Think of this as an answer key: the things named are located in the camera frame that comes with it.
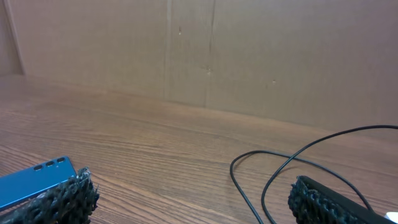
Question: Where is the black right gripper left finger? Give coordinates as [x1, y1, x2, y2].
[1, 167, 100, 224]

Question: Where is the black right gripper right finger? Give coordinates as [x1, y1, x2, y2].
[288, 175, 394, 224]

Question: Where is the black charger cable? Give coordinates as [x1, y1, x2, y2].
[229, 124, 398, 224]

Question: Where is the blue smartphone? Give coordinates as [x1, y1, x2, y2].
[1, 156, 76, 211]

